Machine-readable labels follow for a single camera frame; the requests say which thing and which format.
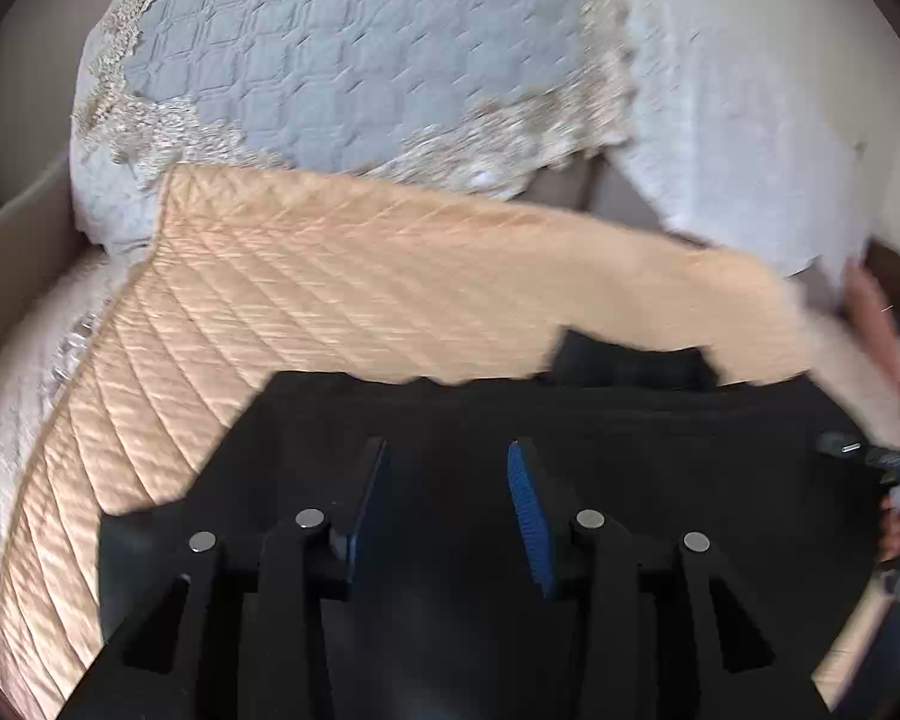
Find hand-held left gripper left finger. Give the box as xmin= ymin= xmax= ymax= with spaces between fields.
xmin=58 ymin=435 xmax=391 ymax=720

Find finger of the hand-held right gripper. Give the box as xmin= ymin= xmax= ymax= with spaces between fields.
xmin=816 ymin=431 xmax=897 ymax=470

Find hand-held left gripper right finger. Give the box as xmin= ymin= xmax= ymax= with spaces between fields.
xmin=506 ymin=439 xmax=833 ymax=720

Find black leather jacket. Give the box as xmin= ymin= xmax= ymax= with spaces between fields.
xmin=97 ymin=326 xmax=882 ymax=720

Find peach quilted blanket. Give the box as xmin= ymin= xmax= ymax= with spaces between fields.
xmin=0 ymin=165 xmax=900 ymax=720

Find white crinkled sofa cover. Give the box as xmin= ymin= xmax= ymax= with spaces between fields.
xmin=0 ymin=247 xmax=121 ymax=661

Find white embossed cover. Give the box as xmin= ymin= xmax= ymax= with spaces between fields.
xmin=592 ymin=0 xmax=900 ymax=278

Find light blue quilted lace cover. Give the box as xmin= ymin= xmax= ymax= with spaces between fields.
xmin=71 ymin=0 xmax=638 ymax=256

